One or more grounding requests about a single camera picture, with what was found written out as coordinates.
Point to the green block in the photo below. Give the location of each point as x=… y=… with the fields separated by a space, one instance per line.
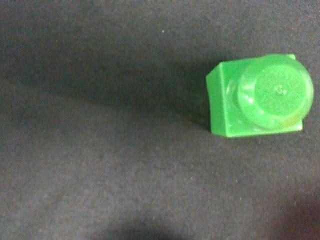
x=264 y=95

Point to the black tablecloth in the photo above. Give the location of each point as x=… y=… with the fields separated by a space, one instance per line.
x=104 y=122

